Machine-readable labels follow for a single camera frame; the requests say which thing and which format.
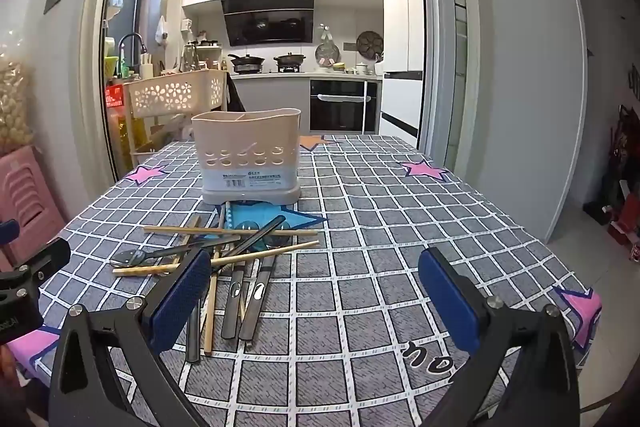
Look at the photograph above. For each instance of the dark wall switch panel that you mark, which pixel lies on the dark wall switch panel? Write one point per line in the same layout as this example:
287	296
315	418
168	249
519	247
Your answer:
54	0

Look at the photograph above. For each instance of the stack of pink plastic stools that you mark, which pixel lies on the stack of pink plastic stools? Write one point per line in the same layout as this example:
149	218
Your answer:
25	197

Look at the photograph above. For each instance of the grey sliding door frame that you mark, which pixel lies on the grey sliding door frame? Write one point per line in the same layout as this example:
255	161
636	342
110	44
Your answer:
95	57

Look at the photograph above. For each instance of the grey checked star tablecloth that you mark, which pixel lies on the grey checked star tablecloth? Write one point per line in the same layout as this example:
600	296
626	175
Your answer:
360	257

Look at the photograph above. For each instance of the black built-in oven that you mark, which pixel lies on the black built-in oven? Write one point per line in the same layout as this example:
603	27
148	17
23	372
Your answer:
340	112

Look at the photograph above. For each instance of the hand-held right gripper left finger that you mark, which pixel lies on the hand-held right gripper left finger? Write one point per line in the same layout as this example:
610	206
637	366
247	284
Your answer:
182	302

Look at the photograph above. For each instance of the white spice rack with bottles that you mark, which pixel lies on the white spice rack with bottles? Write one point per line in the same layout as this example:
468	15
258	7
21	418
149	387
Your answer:
200	57

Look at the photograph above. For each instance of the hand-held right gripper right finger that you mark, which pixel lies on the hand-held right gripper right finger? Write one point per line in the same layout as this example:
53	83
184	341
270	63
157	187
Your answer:
447	302

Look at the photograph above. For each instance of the white refrigerator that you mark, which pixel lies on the white refrigerator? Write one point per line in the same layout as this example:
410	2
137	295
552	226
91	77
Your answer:
402	22

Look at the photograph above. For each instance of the round dark holed pan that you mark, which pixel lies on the round dark holed pan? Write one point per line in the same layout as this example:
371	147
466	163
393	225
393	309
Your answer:
369	43

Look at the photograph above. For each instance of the black lidded pot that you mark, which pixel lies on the black lidded pot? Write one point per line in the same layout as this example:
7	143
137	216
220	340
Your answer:
289	59

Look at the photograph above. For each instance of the green plastic basket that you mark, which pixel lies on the green plastic basket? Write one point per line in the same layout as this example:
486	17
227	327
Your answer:
111	67

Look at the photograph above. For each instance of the blue dotted chopstick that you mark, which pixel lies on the blue dotted chopstick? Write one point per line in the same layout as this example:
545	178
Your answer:
228	214

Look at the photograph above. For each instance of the beige plastic utensil holder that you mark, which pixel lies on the beige plastic utensil holder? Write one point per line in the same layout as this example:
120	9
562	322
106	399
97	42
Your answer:
245	132

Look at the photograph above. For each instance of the black range hood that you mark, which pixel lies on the black range hood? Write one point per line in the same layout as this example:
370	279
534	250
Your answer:
270	22

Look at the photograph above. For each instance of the beige flower-cutout storage cart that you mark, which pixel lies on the beige flower-cutout storage cart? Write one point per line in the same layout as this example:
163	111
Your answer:
170	94

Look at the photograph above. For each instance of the yellow cooking oil bottle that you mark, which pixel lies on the yellow cooking oil bottle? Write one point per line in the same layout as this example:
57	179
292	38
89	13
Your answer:
122	142

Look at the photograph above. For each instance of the clear bag of pale beans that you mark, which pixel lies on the clear bag of pale beans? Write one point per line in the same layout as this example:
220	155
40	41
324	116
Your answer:
15	107

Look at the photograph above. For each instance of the black wok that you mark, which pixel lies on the black wok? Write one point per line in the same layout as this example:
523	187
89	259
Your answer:
247	61

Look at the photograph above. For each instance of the white countertop container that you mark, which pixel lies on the white countertop container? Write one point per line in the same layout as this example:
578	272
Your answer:
146	69

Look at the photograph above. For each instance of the grey base cabinets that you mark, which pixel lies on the grey base cabinets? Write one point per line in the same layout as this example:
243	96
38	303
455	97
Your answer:
270	102

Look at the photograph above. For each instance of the red and black leaning clutter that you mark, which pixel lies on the red and black leaning clutter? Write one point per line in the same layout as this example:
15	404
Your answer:
620	157

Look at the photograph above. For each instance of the dark translucent plastic spoon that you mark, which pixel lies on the dark translucent plastic spoon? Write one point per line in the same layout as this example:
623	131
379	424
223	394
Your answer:
193	337
265	229
232	307
255	307
125	259

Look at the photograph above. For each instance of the black kitchen faucet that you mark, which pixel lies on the black kitchen faucet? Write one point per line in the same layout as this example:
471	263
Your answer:
131	38

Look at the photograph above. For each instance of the white hanging plastic bag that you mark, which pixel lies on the white hanging plastic bag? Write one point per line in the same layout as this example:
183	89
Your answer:
161	33

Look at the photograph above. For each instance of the red plastic basket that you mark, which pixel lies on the red plastic basket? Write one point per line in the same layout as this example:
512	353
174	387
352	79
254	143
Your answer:
115	97

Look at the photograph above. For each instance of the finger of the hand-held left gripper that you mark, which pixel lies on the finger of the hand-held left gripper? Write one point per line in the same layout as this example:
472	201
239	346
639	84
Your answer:
7	234
47	257

